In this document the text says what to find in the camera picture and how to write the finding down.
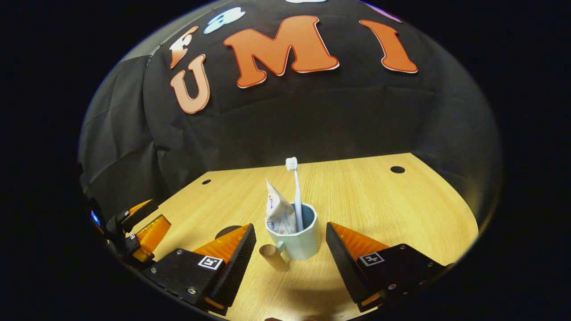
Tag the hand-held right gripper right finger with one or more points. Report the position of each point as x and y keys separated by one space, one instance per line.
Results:
x=345 y=267

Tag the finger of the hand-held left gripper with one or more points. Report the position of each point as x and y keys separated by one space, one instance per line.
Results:
x=151 y=236
x=138 y=216

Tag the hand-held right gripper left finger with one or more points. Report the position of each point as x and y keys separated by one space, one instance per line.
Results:
x=236 y=267

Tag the light blue cup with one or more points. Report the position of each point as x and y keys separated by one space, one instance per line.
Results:
x=303 y=245

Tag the white toothpaste tube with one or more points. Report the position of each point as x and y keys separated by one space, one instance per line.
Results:
x=281 y=214

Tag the white toothbrush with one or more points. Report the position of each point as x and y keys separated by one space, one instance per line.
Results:
x=297 y=196

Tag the wooden desktop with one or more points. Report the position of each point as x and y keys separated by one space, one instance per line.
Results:
x=392 y=209

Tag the black backdrop cloth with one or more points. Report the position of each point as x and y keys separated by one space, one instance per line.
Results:
x=312 y=120

